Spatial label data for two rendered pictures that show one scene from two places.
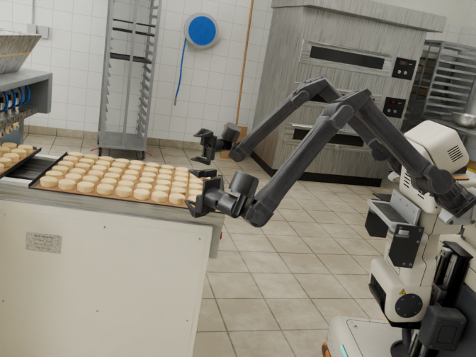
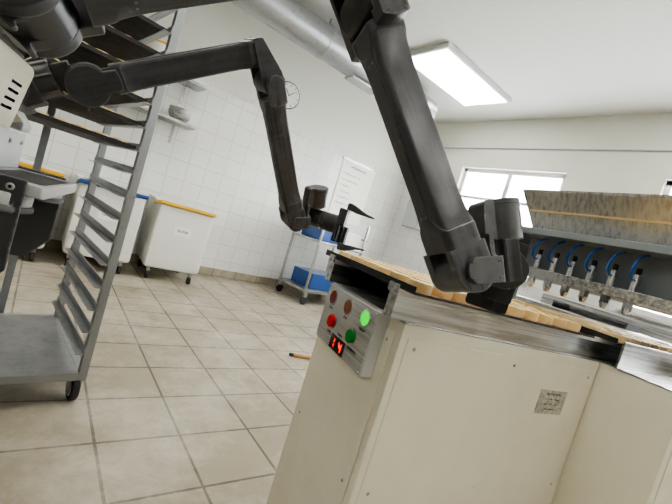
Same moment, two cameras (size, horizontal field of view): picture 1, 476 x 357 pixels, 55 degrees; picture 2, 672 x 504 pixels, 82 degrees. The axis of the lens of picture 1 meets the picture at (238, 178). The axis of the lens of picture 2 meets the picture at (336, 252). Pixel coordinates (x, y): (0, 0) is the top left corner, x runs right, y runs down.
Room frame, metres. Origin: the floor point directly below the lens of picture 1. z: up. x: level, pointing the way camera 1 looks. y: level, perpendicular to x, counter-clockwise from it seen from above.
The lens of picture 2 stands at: (2.34, -0.33, 0.97)
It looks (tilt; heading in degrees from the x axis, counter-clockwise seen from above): 3 degrees down; 159
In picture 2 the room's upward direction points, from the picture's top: 17 degrees clockwise
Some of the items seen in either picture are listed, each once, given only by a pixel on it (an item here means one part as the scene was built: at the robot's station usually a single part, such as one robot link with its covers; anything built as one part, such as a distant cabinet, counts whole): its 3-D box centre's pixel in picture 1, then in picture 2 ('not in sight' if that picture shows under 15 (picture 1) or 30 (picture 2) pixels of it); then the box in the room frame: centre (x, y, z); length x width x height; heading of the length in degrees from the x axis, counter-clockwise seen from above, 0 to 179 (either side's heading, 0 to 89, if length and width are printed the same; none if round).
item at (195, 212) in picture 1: (196, 201); (351, 241); (1.26, 0.11, 0.95); 0.09 x 0.07 x 0.07; 51
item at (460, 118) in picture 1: (467, 121); not in sight; (5.55, -2.58, 0.95); 0.39 x 0.39 x 0.14
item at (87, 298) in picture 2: not in sight; (76, 282); (0.39, -0.73, 0.42); 0.64 x 0.03 x 0.03; 24
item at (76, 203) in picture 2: not in sight; (101, 224); (-1.78, -1.09, 0.39); 0.64 x 0.54 x 0.77; 17
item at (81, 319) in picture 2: not in sight; (71, 301); (0.39, -0.73, 0.33); 0.64 x 0.03 x 0.03; 24
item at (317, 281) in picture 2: not in sight; (317, 279); (-2.44, 1.33, 0.29); 0.56 x 0.38 x 0.20; 116
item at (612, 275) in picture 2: (13, 108); (608, 278); (1.54, 0.81, 1.07); 0.06 x 0.03 x 0.18; 96
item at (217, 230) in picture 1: (214, 226); (349, 325); (1.53, 0.05, 0.77); 0.24 x 0.04 x 0.14; 6
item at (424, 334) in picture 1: (411, 309); not in sight; (1.57, -0.74, 0.55); 0.28 x 0.27 x 0.25; 7
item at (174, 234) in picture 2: not in sight; (172, 239); (-1.98, -0.47, 0.39); 0.64 x 0.54 x 0.77; 15
